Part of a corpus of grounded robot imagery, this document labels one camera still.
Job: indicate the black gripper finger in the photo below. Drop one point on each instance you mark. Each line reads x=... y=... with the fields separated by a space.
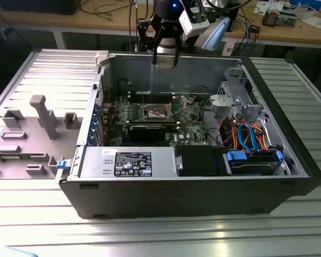
x=156 y=45
x=177 y=48

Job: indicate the silver CPU plate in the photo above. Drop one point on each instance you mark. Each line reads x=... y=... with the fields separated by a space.
x=166 y=63

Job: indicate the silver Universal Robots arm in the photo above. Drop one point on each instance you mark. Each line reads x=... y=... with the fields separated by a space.
x=216 y=37

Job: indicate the CPU socket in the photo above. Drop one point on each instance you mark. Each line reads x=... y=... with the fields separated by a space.
x=161 y=110

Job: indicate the metal CPU cooler heatsink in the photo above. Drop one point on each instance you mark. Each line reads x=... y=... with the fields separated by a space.
x=268 y=17

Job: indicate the black plastic cover box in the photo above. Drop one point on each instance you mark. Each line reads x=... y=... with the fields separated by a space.
x=198 y=160

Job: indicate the grey plastic case latch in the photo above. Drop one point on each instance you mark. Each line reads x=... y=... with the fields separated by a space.
x=101 y=57

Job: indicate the black computer tower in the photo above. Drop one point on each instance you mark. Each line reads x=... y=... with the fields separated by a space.
x=234 y=18

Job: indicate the silver drive bay cage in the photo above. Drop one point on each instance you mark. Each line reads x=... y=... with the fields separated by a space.
x=236 y=83

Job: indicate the green motherboard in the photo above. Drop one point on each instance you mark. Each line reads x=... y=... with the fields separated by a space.
x=187 y=125

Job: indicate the small black box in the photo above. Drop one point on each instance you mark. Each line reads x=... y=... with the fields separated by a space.
x=254 y=29

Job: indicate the black graphics card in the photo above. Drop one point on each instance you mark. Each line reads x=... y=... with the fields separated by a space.
x=147 y=134

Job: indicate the printed paper sheets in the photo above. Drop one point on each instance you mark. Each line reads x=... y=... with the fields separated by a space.
x=260 y=6

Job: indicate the grey electronic device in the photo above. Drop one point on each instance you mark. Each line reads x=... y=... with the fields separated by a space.
x=286 y=18

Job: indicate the wooden desk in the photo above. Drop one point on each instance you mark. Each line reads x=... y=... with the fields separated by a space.
x=42 y=20

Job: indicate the hard disk in blue carrier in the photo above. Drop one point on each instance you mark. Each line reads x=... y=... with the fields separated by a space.
x=236 y=156

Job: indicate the large black box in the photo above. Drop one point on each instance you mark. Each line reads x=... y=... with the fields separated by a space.
x=37 y=6

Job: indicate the silver power supply unit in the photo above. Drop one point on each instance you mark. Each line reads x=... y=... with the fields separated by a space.
x=96 y=160

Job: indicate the white and blue boxes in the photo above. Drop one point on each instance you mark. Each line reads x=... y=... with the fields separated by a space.
x=307 y=5

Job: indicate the white paper sheet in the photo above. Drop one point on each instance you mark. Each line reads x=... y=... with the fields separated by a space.
x=318 y=21

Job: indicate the grey plastic parts rack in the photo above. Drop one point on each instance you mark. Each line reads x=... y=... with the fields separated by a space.
x=42 y=139

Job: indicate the black open PC case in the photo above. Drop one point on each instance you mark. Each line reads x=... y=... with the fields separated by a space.
x=176 y=198

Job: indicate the blue case latch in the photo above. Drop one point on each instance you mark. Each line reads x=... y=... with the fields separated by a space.
x=62 y=164

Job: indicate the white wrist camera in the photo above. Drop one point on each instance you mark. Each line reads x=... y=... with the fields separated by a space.
x=195 y=26

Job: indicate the silver round metal bracket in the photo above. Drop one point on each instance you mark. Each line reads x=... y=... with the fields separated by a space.
x=224 y=103

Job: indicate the blue slot retention bracket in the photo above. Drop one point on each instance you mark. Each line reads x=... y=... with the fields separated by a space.
x=91 y=139

